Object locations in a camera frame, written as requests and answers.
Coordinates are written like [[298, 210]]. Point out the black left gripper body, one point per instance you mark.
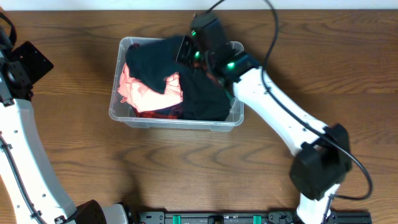
[[28, 68]]

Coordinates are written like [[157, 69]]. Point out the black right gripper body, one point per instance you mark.
[[192, 54]]

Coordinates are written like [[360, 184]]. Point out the black garment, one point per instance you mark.
[[202, 99]]

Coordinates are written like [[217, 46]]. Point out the dark teal garment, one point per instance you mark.
[[152, 63]]

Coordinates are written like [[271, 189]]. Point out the red navy plaid shirt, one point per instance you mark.
[[173, 112]]

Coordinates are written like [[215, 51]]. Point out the pink shirt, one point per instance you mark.
[[143, 99]]

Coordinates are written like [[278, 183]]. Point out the green garment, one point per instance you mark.
[[229, 95]]

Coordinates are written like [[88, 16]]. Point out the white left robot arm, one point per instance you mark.
[[35, 191]]

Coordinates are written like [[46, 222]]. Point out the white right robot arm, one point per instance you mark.
[[322, 156]]

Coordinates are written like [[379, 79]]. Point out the clear plastic storage bin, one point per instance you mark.
[[123, 112]]

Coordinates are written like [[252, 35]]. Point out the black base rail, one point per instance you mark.
[[275, 217]]

